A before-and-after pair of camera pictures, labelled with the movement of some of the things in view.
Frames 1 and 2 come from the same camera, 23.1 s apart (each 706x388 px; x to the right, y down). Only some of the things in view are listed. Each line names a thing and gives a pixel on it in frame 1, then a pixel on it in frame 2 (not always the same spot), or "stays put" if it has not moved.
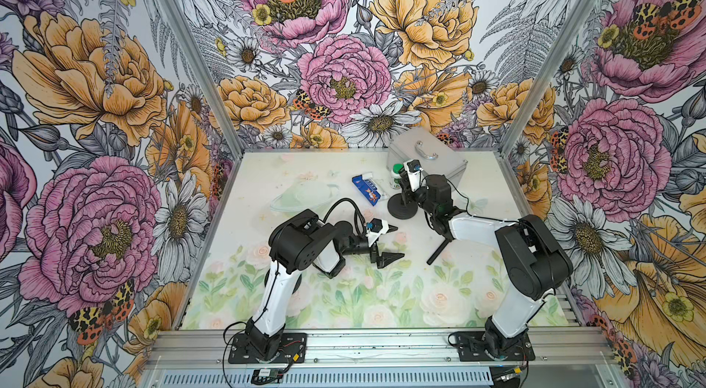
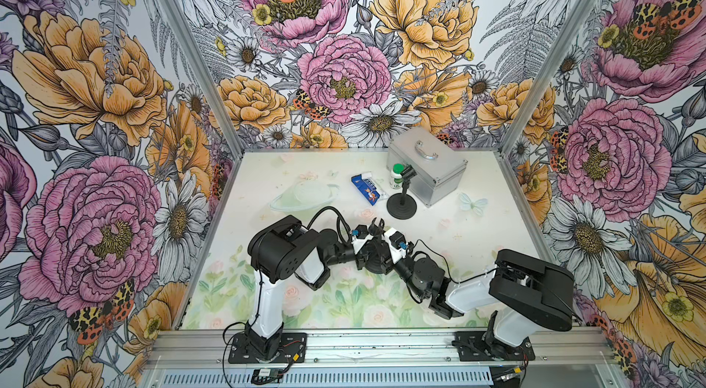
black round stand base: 399,211 stays put
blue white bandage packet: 370,188 stays put
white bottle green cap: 395,176 stays put
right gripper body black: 418,196 to 388,264
